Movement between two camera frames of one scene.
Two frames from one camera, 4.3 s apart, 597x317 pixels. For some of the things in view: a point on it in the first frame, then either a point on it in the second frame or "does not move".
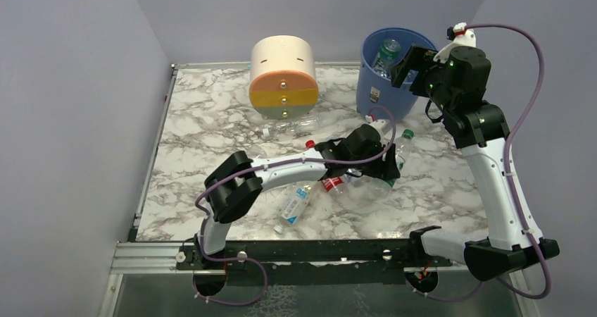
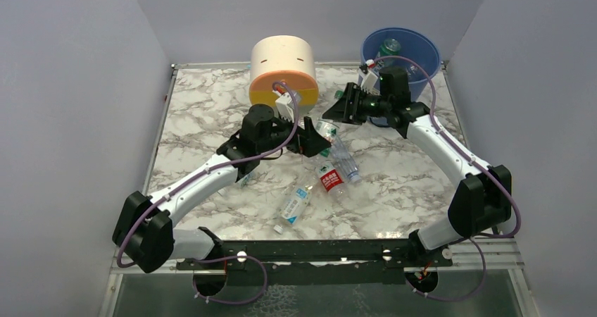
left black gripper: x=389 y=169 → x=301 y=141
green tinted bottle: x=386 y=57 does not move
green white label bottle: x=372 y=187 → x=330 y=131
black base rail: x=314 y=262 does not move
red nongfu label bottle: x=334 y=185 does not move
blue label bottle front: x=293 y=207 does not move
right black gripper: x=417 y=66 → x=353 y=105
